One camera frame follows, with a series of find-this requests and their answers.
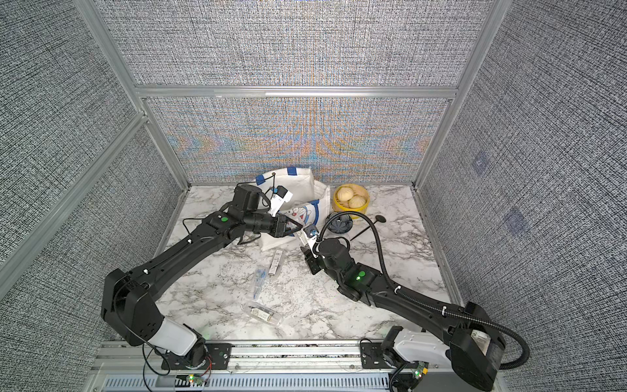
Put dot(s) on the gold label compass case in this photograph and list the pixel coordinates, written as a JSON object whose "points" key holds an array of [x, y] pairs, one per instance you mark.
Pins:
{"points": [[308, 236], [262, 313]]}

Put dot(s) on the blue compass clear case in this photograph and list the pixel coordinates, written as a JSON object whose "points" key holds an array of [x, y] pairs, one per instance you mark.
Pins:
{"points": [[259, 282]]}

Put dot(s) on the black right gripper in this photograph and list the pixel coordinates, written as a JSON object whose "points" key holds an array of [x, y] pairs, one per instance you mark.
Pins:
{"points": [[311, 260]]}

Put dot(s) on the blue patterned ceramic bowl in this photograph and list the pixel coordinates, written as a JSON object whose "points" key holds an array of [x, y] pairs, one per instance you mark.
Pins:
{"points": [[339, 224]]}

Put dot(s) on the white Doraemon canvas bag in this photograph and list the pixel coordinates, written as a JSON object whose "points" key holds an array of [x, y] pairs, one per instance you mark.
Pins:
{"points": [[311, 199]]}

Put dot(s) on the black spoon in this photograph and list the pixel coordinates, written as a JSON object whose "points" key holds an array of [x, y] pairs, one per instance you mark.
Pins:
{"points": [[377, 219]]}

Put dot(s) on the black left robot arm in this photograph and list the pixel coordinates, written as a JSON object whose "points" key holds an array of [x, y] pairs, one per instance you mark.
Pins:
{"points": [[129, 297]]}

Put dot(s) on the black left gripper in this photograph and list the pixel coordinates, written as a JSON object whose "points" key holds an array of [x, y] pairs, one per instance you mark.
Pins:
{"points": [[280, 225]]}

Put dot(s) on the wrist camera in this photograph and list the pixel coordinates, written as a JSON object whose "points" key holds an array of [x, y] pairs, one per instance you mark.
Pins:
{"points": [[317, 234], [280, 196]]}

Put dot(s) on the beige bun left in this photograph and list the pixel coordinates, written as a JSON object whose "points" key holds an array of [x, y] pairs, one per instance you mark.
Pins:
{"points": [[344, 194]]}

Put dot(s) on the beige bun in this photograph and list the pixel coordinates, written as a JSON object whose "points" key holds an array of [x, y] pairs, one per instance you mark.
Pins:
{"points": [[357, 202], [344, 194]]}

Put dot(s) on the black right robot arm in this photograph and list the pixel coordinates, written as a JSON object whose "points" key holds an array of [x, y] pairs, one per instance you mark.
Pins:
{"points": [[475, 345]]}

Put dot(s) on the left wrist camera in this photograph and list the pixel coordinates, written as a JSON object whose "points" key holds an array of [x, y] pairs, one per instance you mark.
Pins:
{"points": [[280, 196]]}

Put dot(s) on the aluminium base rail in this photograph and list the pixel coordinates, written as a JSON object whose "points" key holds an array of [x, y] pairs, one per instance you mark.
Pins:
{"points": [[297, 365]]}

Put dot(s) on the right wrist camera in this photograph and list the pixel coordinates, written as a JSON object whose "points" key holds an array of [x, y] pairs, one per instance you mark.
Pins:
{"points": [[317, 234]]}

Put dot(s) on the yellow bowl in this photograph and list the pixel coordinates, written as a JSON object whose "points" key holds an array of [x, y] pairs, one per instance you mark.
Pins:
{"points": [[343, 207]]}

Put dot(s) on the beige bun right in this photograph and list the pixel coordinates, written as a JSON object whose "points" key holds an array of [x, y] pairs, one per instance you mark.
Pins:
{"points": [[357, 202]]}

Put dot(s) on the compass case white label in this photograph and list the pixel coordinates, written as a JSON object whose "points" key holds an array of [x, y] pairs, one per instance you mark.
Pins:
{"points": [[276, 262]]}

